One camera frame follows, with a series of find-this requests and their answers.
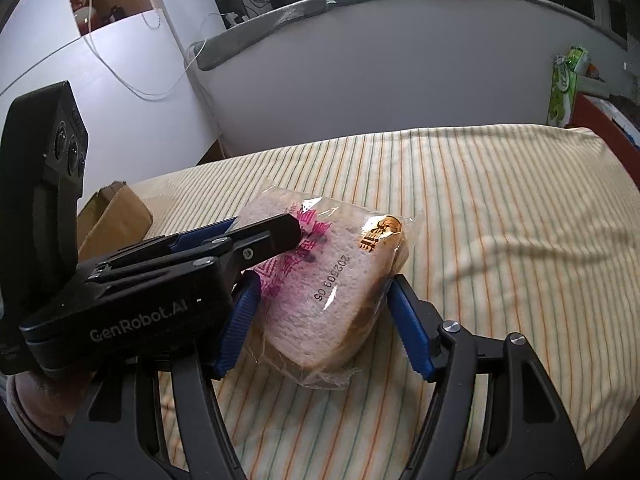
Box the green plastic packet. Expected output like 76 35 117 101
547 46 588 128

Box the red box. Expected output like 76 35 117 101
570 92 640 161

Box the white cable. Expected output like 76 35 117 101
82 0 236 101

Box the person's left hand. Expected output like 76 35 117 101
14 364 98 437

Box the cardboard box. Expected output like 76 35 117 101
77 182 153 261

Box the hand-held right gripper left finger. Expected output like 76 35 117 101
56 271 262 480

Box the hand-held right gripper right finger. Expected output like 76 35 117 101
386 274 587 480

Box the sandwich bread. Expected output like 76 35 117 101
237 187 426 388

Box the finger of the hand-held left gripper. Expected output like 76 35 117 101
192 214 302 281
95 217 237 273

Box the white cabinet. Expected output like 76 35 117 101
0 0 223 171

